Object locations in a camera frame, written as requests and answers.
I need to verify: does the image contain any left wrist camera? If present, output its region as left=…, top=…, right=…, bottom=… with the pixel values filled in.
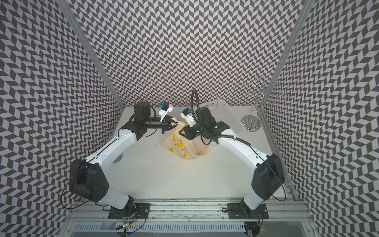
left=158, top=102, right=173, bottom=121

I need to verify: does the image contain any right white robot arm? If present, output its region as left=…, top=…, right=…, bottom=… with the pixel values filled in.
left=179, top=107, right=285, bottom=211

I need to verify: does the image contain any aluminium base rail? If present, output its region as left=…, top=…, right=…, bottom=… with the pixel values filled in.
left=58, top=198, right=319, bottom=237

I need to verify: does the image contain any metal wire rack stand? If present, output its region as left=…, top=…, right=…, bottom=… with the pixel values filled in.
left=241, top=80, right=286, bottom=132

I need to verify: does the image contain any banana print plastic bag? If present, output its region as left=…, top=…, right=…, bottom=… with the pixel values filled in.
left=161, top=120, right=204, bottom=160

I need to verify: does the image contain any white plastic basket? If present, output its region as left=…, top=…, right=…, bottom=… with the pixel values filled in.
left=200, top=99, right=246, bottom=135

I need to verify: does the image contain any clear glass with teal base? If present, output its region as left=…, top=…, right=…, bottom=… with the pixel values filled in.
left=113, top=154, right=123, bottom=163

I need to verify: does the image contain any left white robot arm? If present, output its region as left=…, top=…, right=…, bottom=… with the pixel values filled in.
left=68, top=101, right=177, bottom=210

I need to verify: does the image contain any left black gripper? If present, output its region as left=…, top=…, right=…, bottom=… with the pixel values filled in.
left=144, top=115, right=183, bottom=134

